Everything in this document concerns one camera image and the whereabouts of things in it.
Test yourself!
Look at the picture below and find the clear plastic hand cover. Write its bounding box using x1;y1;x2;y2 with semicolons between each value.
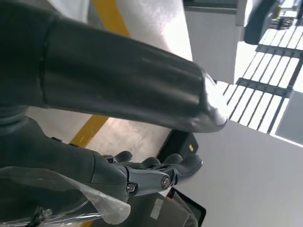
0;166;131;227

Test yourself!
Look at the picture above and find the black case with yellow sticker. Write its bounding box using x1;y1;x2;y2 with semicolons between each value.
156;130;199;164

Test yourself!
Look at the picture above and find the stainless steel workbench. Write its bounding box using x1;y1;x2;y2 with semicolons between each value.
25;0;193;227

